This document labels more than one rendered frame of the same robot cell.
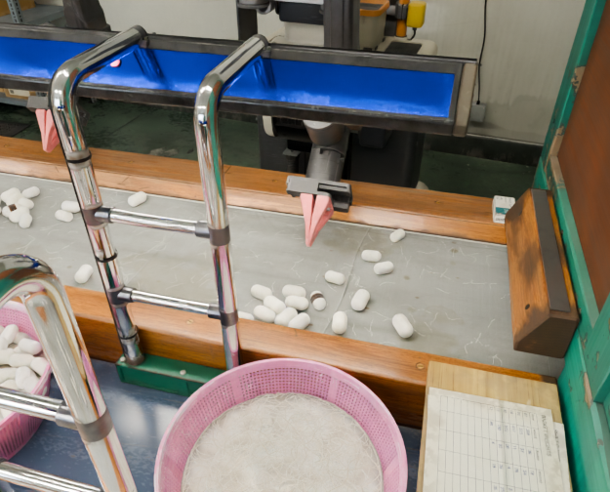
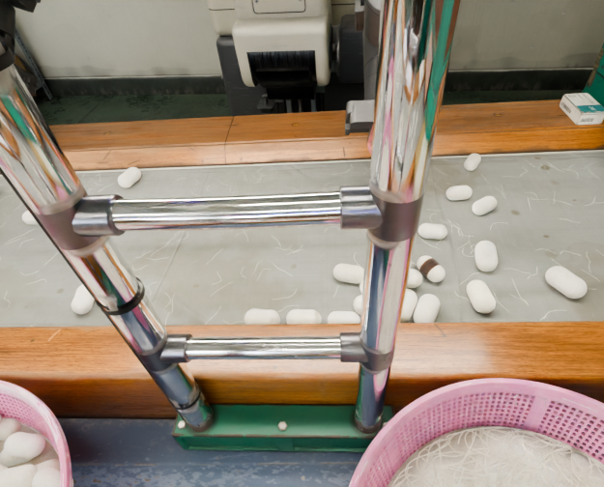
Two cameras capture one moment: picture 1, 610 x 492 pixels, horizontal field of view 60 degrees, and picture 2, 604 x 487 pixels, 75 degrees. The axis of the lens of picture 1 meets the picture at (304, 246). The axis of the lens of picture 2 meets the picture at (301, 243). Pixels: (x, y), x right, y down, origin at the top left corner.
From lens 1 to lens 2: 0.43 m
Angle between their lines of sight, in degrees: 10
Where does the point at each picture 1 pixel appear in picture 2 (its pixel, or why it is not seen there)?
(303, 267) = not seen: hidden behind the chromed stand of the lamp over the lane
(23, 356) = (16, 474)
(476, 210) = (547, 115)
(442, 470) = not seen: outside the picture
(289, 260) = not seen: hidden behind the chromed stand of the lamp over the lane
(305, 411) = (505, 458)
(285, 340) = (433, 347)
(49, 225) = (17, 234)
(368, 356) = (569, 348)
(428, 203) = (488, 117)
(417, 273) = (524, 204)
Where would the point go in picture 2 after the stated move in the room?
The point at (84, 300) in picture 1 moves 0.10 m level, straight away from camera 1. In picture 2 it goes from (96, 347) to (61, 287)
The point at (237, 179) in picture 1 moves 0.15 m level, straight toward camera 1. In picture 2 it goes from (248, 129) to (278, 180)
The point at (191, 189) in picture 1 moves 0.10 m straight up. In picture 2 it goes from (195, 153) to (177, 90)
